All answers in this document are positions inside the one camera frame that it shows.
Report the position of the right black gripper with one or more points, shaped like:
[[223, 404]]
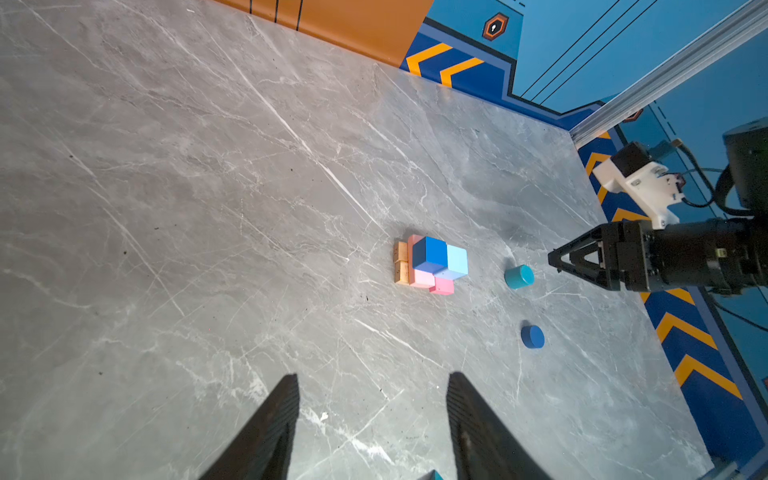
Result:
[[725, 256]]

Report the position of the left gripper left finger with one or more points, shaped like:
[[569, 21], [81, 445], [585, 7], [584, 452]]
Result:
[[263, 447]]

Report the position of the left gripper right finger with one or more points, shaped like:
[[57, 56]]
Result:
[[483, 446]]

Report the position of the teal cylinder block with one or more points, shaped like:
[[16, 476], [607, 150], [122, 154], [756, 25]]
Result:
[[519, 277]]

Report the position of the dark blue cylinder block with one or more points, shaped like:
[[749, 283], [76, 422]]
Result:
[[533, 337]]

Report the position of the light blue cube block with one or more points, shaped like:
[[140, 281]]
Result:
[[457, 264]]

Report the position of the dark pink rectangular block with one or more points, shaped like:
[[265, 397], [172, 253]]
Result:
[[442, 286]]

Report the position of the dark blue cube block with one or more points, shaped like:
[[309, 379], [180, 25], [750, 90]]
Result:
[[430, 255]]

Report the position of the light pink rectangular block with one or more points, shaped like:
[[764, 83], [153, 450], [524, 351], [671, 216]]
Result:
[[417, 278]]

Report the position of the engraved wood plank block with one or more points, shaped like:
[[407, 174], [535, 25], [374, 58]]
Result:
[[402, 272]]

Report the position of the plain wood plank block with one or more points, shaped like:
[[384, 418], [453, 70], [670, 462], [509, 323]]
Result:
[[400, 252]]

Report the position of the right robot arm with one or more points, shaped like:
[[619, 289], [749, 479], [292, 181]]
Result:
[[741, 189]]

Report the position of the teal cube block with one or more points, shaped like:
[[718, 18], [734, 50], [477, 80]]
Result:
[[431, 475]]

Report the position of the right aluminium corner post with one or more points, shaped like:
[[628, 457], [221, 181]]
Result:
[[736, 29]]

